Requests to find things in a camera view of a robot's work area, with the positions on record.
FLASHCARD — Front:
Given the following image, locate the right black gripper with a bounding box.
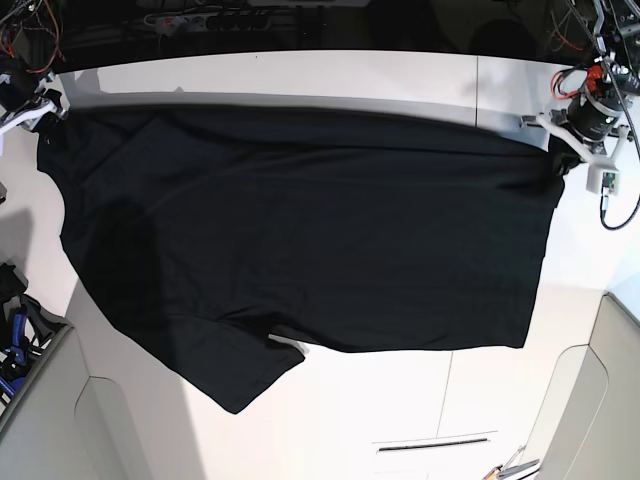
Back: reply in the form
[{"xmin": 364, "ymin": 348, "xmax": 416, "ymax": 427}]
[{"xmin": 0, "ymin": 71, "xmax": 68, "ymax": 135}]

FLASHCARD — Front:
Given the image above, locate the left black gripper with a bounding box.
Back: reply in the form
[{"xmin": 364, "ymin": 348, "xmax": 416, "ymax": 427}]
[{"xmin": 520, "ymin": 92, "xmax": 629, "ymax": 170}]

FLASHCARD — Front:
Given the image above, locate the black T-shirt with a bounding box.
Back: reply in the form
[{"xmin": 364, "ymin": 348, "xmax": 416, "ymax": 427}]
[{"xmin": 37, "ymin": 106, "xmax": 565, "ymax": 414}]

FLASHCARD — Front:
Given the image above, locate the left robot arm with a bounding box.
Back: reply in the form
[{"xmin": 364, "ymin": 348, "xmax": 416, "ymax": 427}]
[{"xmin": 543, "ymin": 1, "xmax": 639, "ymax": 156}]

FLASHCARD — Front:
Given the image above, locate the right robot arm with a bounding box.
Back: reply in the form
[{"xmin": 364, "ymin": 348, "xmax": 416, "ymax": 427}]
[{"xmin": 1, "ymin": 0, "xmax": 67, "ymax": 135}]

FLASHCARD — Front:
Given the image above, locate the blue and black clamps pile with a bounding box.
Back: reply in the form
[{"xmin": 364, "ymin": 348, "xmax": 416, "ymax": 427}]
[{"xmin": 1, "ymin": 263, "xmax": 66, "ymax": 407}]

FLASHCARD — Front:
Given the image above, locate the right grey chair panel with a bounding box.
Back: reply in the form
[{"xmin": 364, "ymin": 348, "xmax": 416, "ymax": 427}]
[{"xmin": 522, "ymin": 294, "xmax": 639, "ymax": 479}]

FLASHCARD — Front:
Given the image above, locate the grey chair panel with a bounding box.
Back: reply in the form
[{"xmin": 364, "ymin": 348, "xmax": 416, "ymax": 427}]
[
  {"xmin": 1, "ymin": 327, "xmax": 153, "ymax": 480},
  {"xmin": 522, "ymin": 294, "xmax": 639, "ymax": 479}
]

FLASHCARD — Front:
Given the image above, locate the left grey chair panel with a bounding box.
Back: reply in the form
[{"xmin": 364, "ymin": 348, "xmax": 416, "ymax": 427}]
[{"xmin": 1, "ymin": 327, "xmax": 153, "ymax": 480}]

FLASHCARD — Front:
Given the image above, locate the grey tool with orange tip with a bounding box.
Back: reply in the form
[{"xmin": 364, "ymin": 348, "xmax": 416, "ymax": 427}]
[{"xmin": 483, "ymin": 459, "xmax": 541, "ymax": 480}]

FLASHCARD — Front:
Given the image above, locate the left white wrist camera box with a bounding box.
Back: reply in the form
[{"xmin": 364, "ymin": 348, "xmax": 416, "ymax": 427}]
[{"xmin": 586, "ymin": 165, "xmax": 620, "ymax": 196}]

